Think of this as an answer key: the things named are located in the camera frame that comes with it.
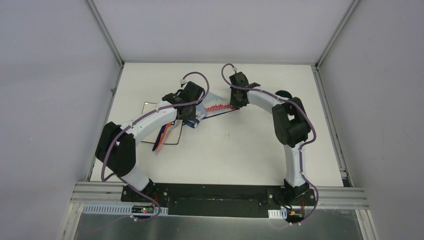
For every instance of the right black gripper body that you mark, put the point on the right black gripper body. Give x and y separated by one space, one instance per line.
235 101

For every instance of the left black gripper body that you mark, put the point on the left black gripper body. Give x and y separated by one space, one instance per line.
188 113

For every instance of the patterned cloth napkin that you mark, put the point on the patterned cloth napkin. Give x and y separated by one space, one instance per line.
213 105

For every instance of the dark blue plastic knife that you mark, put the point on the dark blue plastic knife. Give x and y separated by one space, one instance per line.
159 136

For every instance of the dark green mug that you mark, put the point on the dark green mug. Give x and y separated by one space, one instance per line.
284 94

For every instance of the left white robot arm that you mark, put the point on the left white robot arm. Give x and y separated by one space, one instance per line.
117 144

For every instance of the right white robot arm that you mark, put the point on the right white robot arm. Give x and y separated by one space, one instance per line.
290 124

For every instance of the orange plastic fork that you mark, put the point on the orange plastic fork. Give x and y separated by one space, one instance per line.
169 127

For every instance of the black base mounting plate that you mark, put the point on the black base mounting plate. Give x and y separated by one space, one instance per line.
211 200

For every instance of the silver spoon pink handle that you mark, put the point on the silver spoon pink handle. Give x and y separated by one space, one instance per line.
161 143

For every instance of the right white cable duct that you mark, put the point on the right white cable duct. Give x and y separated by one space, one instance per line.
277 213

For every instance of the white cable duct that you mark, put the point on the white cable duct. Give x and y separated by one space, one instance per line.
277 213
123 209

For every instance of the left white cable duct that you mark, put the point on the left white cable duct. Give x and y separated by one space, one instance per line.
123 209

